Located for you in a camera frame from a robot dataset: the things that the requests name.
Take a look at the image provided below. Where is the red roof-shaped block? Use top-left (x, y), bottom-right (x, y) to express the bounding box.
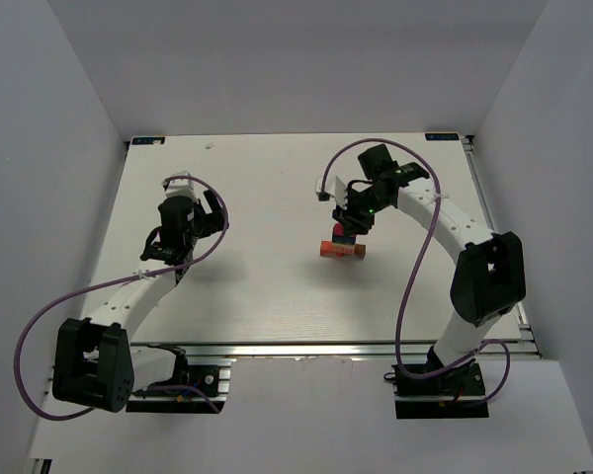
top-left (332, 223), bottom-right (344, 238)

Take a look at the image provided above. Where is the blue rectangular block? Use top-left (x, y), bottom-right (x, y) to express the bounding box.
top-left (332, 235), bottom-right (356, 246)

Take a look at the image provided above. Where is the red-orange rectangular block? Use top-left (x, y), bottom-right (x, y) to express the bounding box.
top-left (319, 240), bottom-right (344, 258)

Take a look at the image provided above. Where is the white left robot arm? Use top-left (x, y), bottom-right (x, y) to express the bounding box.
top-left (52, 190), bottom-right (227, 413)

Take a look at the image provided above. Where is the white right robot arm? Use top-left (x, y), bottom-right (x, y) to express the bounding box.
top-left (316, 138), bottom-right (526, 376)

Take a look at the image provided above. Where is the brown rectangular block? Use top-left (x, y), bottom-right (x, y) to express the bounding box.
top-left (354, 244), bottom-right (366, 259)

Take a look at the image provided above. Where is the blue label left corner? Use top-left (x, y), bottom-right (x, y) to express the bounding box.
top-left (130, 136), bottom-right (165, 146)

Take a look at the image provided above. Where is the blue label corner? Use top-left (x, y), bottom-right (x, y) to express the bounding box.
top-left (424, 132), bottom-right (460, 141)
top-left (130, 136), bottom-right (165, 146)

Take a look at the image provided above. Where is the blue label right corner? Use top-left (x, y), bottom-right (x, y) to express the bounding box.
top-left (424, 132), bottom-right (460, 141)

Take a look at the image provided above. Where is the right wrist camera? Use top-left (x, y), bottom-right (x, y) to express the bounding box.
top-left (315, 175), bottom-right (348, 208)

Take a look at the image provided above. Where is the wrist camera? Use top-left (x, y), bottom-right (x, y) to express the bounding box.
top-left (315, 175), bottom-right (348, 208)
top-left (162, 172), bottom-right (197, 199)

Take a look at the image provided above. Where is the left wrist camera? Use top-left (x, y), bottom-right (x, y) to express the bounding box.
top-left (162, 172), bottom-right (197, 199)

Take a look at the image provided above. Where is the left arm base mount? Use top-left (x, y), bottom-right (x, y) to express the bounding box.
top-left (126, 345), bottom-right (231, 415)

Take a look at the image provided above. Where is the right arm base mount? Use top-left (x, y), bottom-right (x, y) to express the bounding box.
top-left (383, 361), bottom-right (489, 420)

